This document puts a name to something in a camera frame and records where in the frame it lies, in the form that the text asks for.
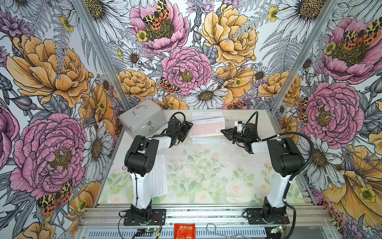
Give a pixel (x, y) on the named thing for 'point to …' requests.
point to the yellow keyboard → (209, 139)
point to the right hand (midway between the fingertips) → (220, 132)
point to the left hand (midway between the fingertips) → (191, 131)
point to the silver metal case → (144, 118)
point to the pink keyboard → (206, 126)
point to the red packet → (184, 231)
